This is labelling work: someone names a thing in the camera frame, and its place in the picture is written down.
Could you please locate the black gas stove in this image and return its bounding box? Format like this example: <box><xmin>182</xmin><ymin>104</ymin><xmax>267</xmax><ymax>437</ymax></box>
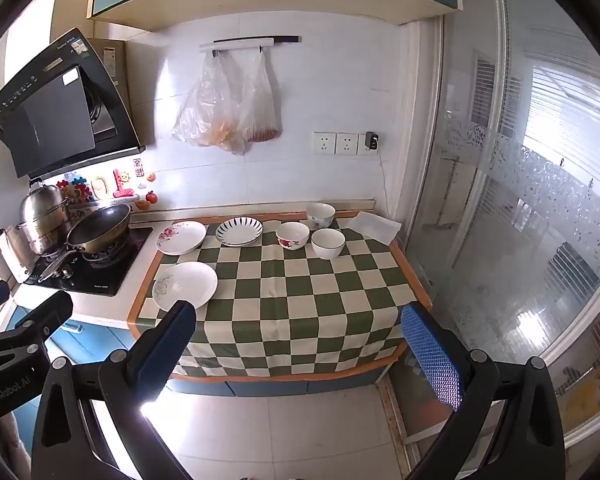
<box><xmin>24</xmin><ymin>226</ymin><xmax>154</xmax><ymax>297</ymax></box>

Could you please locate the dark wok with handle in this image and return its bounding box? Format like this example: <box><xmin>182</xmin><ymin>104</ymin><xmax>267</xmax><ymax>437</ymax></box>
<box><xmin>37</xmin><ymin>203</ymin><xmax>132</xmax><ymax>284</ymax></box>

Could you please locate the clear plastic bag with oranges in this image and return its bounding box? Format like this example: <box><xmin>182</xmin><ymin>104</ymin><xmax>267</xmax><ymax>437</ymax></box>
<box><xmin>171</xmin><ymin>52</ymin><xmax>246</xmax><ymax>156</ymax></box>

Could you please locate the white plate with black stripes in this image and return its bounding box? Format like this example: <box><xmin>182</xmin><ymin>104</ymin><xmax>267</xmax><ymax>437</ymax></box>
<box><xmin>215</xmin><ymin>217</ymin><xmax>264</xmax><ymax>247</ymax></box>

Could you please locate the plain white bowl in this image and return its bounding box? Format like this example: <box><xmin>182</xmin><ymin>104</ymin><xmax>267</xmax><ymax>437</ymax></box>
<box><xmin>310</xmin><ymin>228</ymin><xmax>346</xmax><ymax>260</ymax></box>

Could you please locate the clear plastic bag with red food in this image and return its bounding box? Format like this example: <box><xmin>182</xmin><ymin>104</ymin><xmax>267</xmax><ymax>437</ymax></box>
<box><xmin>235</xmin><ymin>50</ymin><xmax>283</xmax><ymax>144</ymax></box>

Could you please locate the white plate with faint pattern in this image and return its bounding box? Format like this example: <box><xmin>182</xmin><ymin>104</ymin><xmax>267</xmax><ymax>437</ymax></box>
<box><xmin>152</xmin><ymin>261</ymin><xmax>219</xmax><ymax>312</ymax></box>

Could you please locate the white plastic container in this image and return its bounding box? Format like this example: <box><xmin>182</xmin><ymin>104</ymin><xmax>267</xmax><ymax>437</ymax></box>
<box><xmin>0</xmin><ymin>227</ymin><xmax>32</xmax><ymax>285</ymax></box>

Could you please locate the green white checkered tablecloth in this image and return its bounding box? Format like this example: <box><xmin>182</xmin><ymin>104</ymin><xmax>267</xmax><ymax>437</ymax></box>
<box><xmin>128</xmin><ymin>214</ymin><xmax>433</xmax><ymax>383</ymax></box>

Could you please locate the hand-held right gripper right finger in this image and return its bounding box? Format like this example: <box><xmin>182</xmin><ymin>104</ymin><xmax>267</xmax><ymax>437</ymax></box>
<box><xmin>401</xmin><ymin>302</ymin><xmax>567</xmax><ymax>480</ymax></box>

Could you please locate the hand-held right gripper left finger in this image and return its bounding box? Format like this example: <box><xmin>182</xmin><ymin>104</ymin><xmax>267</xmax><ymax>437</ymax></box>
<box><xmin>30</xmin><ymin>300</ymin><xmax>197</xmax><ymax>480</ymax></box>

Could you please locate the white power cable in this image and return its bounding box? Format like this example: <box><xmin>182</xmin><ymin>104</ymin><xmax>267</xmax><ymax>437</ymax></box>
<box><xmin>375</xmin><ymin>149</ymin><xmax>399</xmax><ymax>217</ymax></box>

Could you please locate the frosted glass sliding door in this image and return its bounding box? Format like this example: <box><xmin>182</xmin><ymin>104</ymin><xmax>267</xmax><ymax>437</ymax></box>
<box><xmin>405</xmin><ymin>0</ymin><xmax>600</xmax><ymax>453</ymax></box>

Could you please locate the black white wall hook rail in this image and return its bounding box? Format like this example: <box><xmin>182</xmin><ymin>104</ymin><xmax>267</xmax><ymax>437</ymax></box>
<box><xmin>200</xmin><ymin>35</ymin><xmax>301</xmax><ymax>54</ymax></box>

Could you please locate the steel steamer pot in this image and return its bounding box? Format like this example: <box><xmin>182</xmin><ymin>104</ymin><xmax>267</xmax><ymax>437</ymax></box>
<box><xmin>17</xmin><ymin>182</ymin><xmax>74</xmax><ymax>257</ymax></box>

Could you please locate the black range hood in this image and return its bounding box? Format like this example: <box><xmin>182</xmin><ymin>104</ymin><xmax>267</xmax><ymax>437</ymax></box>
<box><xmin>0</xmin><ymin>27</ymin><xmax>146</xmax><ymax>181</ymax></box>

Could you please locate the white bowl with blue pattern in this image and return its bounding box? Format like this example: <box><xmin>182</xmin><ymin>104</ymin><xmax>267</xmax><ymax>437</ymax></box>
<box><xmin>306</xmin><ymin>203</ymin><xmax>336</xmax><ymax>229</ymax></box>

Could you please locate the row of colourful wall stickers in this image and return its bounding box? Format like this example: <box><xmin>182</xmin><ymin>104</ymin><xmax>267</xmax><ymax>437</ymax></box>
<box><xmin>55</xmin><ymin>157</ymin><xmax>160</xmax><ymax>211</ymax></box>

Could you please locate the white folded cloth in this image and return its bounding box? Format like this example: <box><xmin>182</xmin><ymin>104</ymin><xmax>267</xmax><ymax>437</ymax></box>
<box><xmin>348</xmin><ymin>211</ymin><xmax>402</xmax><ymax>242</ymax></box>

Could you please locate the white plate with pink flowers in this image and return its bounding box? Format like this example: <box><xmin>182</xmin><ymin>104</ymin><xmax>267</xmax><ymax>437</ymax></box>
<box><xmin>156</xmin><ymin>221</ymin><xmax>208</xmax><ymax>256</ymax></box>

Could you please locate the white bowl with red flowers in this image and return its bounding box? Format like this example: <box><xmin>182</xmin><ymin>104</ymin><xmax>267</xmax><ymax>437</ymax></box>
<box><xmin>275</xmin><ymin>222</ymin><xmax>310</xmax><ymax>251</ymax></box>

